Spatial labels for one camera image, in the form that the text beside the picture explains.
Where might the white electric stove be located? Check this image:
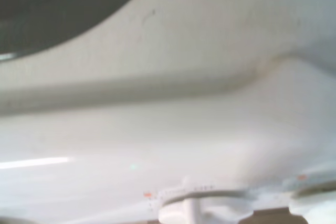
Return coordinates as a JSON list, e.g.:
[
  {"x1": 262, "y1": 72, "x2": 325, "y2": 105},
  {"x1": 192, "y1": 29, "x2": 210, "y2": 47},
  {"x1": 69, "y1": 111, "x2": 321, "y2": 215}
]
[{"x1": 0, "y1": 0, "x2": 336, "y2": 224}]

